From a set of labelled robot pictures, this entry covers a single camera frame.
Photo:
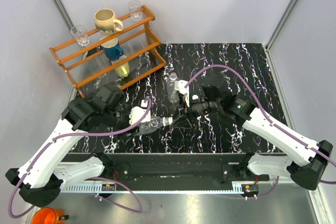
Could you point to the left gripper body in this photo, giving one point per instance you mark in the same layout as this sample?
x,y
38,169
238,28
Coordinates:
x,y
120,119

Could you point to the clear plastic bottle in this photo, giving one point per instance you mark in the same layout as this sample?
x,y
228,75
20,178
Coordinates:
x,y
151,126
172,93

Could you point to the white bottle cap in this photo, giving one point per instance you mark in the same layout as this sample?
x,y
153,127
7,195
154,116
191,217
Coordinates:
x,y
167,121
194,98

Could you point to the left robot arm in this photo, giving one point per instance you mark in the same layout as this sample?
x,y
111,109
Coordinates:
x,y
39,181

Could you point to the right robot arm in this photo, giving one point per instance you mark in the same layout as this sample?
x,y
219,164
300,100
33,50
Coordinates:
x,y
304,160

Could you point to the yellow ceramic mug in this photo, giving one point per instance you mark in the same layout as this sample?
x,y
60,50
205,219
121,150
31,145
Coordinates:
x,y
122,70

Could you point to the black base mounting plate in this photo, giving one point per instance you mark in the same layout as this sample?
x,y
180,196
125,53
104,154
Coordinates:
x,y
219,167

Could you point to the orange wooden shelf rack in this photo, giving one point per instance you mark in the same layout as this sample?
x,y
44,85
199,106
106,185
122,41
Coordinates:
x,y
88,68

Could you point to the blue ceramic mug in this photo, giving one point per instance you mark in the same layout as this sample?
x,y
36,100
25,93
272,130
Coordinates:
x,y
112,49

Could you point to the clear drinking glass left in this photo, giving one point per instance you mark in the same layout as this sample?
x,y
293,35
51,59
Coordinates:
x,y
80,34

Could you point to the clear drinking glass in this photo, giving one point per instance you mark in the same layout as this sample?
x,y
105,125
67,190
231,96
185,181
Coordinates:
x,y
135,10
80,34

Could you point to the beige ceramic mug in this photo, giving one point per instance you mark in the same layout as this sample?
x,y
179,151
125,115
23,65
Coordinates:
x,y
107,23

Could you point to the clear drinking glass right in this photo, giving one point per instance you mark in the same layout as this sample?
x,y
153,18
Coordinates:
x,y
135,10

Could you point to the orange cup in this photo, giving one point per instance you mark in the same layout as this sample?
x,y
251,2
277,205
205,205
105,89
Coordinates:
x,y
49,216

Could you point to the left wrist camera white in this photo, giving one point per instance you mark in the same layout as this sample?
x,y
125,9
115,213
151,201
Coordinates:
x,y
141,113

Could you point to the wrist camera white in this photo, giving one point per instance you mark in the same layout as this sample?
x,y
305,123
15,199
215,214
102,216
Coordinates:
x,y
141,113
180,86

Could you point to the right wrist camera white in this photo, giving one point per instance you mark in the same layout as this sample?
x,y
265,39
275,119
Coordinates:
x,y
180,86

